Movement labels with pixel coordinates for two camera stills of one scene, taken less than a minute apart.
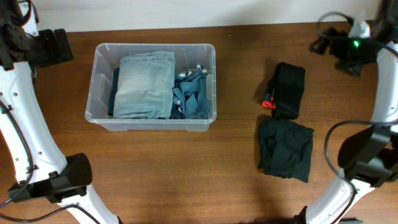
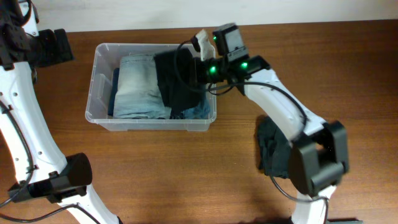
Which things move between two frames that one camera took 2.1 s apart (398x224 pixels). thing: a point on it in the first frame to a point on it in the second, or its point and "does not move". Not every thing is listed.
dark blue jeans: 112,93 does not move
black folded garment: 285,148 does not move
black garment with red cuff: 284,92 to 180,91
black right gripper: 336,36 to 198,76
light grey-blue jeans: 145,86 does not move
